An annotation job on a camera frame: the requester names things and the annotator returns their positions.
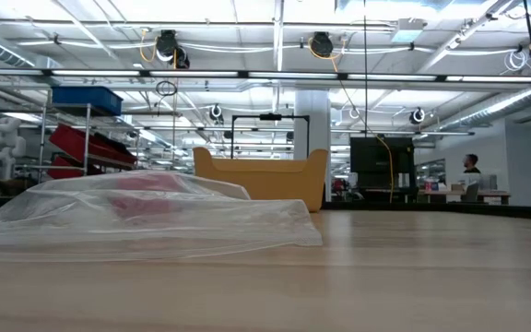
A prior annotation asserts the clear plastic zip bag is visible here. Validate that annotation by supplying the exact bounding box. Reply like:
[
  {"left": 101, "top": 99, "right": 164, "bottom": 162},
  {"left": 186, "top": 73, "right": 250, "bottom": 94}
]
[{"left": 0, "top": 170, "right": 325, "bottom": 264}]

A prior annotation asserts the yellow plastic bin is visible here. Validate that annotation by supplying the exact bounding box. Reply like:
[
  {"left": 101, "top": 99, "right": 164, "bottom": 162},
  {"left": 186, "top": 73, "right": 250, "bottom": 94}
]
[{"left": 193, "top": 146, "right": 329, "bottom": 214}]

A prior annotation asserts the white building column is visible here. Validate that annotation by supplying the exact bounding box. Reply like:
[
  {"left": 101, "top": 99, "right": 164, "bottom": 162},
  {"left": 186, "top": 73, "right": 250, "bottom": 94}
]
[{"left": 293, "top": 89, "right": 332, "bottom": 203}]

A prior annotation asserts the black monitor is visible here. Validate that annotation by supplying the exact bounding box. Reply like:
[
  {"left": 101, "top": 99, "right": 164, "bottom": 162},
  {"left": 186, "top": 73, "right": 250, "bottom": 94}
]
[{"left": 349, "top": 136, "right": 416, "bottom": 189}]

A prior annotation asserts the long ceiling light strip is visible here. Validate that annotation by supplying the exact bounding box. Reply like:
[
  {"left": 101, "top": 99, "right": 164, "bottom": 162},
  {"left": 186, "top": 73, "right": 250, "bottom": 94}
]
[{"left": 0, "top": 67, "right": 531, "bottom": 85}]

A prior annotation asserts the metal shelf rack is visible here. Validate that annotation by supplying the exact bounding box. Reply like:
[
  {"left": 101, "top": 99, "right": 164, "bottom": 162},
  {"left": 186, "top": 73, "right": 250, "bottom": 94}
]
[{"left": 14, "top": 89, "right": 183, "bottom": 199}]

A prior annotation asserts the red plastic storage bin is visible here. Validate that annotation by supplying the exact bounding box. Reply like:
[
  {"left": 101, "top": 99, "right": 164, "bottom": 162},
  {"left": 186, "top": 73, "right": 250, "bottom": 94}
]
[
  {"left": 46, "top": 155, "right": 105, "bottom": 181},
  {"left": 47, "top": 123, "right": 137, "bottom": 170}
]

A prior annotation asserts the blue plastic storage bin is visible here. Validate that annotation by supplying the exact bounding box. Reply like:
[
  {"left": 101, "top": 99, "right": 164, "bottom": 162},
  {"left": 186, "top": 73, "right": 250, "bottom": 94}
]
[{"left": 51, "top": 85, "right": 124, "bottom": 116}]

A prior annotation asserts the person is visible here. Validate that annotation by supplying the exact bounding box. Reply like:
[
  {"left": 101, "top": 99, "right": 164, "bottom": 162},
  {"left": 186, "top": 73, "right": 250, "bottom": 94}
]
[{"left": 461, "top": 153, "right": 481, "bottom": 175}]

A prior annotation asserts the grey office chair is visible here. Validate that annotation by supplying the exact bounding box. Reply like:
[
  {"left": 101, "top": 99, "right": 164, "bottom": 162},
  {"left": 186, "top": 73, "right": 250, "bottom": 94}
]
[{"left": 460, "top": 182, "right": 481, "bottom": 203}]

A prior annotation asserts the white office desk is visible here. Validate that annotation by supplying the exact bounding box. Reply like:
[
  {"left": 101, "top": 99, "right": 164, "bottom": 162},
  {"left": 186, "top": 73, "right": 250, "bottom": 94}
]
[{"left": 419, "top": 187, "right": 512, "bottom": 207}]

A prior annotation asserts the white robot figure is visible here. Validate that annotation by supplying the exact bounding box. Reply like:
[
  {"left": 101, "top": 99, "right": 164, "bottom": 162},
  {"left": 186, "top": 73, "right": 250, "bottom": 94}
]
[{"left": 0, "top": 116, "right": 27, "bottom": 182}]

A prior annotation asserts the black gantry frame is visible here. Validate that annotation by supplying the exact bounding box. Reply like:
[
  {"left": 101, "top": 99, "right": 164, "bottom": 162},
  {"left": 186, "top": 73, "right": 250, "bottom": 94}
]
[{"left": 230, "top": 112, "right": 312, "bottom": 160}]

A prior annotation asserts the yellow hanging cable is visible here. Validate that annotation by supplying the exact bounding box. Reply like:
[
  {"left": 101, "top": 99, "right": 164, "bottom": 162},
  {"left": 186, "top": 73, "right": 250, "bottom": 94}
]
[{"left": 334, "top": 54, "right": 395, "bottom": 203}]

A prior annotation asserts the thin black hanging cable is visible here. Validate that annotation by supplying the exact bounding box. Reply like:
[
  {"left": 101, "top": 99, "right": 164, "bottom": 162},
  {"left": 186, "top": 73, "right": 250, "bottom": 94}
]
[{"left": 363, "top": 0, "right": 369, "bottom": 139}]

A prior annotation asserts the black metal table frame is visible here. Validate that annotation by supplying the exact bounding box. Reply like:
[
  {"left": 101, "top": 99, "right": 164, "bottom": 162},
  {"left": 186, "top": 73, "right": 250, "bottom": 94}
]
[{"left": 0, "top": 196, "right": 531, "bottom": 222}]

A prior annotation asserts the silver ventilation duct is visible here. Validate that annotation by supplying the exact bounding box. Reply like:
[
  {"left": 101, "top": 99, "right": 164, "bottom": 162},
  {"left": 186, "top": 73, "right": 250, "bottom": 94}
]
[{"left": 435, "top": 85, "right": 531, "bottom": 133}]

